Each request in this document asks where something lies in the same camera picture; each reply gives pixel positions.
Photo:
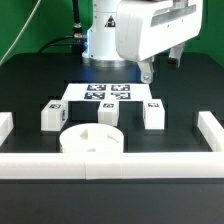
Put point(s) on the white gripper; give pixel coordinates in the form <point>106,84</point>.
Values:
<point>145,28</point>

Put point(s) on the white round stool seat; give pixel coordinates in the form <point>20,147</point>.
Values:
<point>92,138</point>

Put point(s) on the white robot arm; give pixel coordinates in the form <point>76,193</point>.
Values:
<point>101,48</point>

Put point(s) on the white AprilTag marker sheet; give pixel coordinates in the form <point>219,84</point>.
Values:
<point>99,92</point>

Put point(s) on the white front fence bar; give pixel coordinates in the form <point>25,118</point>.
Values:
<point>121,166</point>

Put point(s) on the white left fence block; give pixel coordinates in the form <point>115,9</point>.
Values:
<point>6,125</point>

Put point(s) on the black cable vertical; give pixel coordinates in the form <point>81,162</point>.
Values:
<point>76,15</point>

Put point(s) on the black cable horizontal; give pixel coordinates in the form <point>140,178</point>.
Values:
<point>75,42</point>

